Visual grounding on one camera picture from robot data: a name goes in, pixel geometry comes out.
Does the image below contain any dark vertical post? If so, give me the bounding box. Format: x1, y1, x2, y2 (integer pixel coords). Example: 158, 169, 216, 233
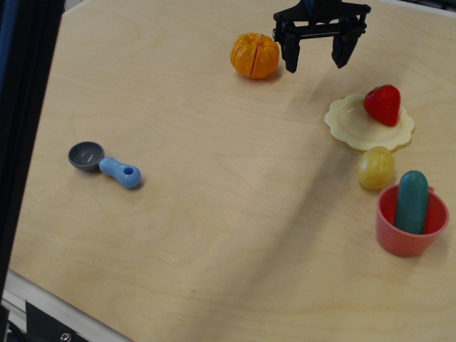
1, 1, 64, 282

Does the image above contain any grey and blue scoop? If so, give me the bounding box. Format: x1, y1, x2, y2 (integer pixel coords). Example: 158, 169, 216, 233
68, 141, 142, 189

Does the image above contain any black metal bracket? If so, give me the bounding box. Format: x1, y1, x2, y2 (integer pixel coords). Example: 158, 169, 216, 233
26, 302, 87, 342

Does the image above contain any yellow toy potato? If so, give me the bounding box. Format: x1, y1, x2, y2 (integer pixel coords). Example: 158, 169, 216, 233
358, 146, 395, 190

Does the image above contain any green toy cucumber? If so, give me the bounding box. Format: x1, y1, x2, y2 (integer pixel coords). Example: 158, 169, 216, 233
393, 170, 429, 234

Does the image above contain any orange toy pumpkin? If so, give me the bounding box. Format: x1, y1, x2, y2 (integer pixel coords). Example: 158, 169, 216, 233
229, 33, 279, 79

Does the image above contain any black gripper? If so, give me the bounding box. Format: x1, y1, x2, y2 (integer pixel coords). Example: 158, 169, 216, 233
273, 1, 371, 73

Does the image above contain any red plastic cup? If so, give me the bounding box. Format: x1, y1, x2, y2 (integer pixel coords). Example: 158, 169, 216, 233
375, 185, 450, 257

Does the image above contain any red toy strawberry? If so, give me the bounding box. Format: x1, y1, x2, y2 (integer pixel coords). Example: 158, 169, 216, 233
363, 84, 401, 127

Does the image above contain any cream scalloped toy plate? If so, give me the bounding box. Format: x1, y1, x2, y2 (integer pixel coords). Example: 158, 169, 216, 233
324, 94, 415, 151

